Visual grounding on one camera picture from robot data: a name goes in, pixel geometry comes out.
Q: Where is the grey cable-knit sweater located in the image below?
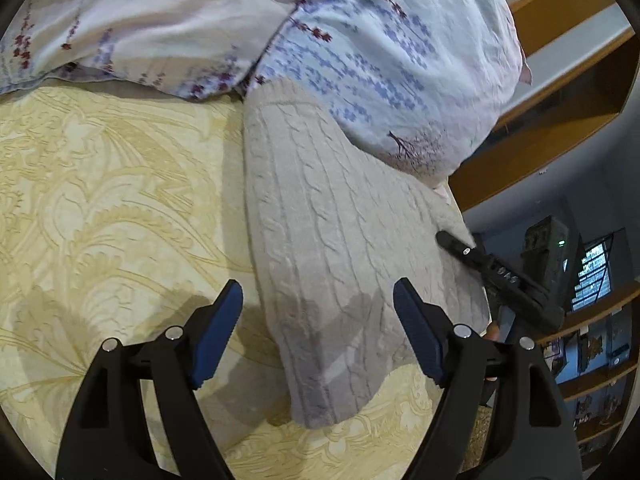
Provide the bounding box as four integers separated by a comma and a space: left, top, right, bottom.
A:
243, 79, 490, 428

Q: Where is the person's right hand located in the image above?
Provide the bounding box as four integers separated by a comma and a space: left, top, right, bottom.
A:
483, 322, 501, 342

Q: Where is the barred window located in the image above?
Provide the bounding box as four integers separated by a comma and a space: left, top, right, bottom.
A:
570, 229, 634, 311

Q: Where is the floral tree print pillow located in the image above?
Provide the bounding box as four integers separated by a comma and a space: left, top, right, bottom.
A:
254, 0, 530, 186

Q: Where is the yellow floral bedspread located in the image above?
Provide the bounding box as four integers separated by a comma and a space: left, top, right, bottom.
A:
1, 82, 439, 479

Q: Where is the pink lavender print pillow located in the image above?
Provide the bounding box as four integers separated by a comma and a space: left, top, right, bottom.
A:
1, 0, 314, 100

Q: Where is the wooden wall shelf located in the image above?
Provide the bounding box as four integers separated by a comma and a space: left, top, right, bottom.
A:
535, 281, 639, 471

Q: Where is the wooden headboard frame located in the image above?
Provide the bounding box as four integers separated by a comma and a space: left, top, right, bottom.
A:
449, 0, 639, 211

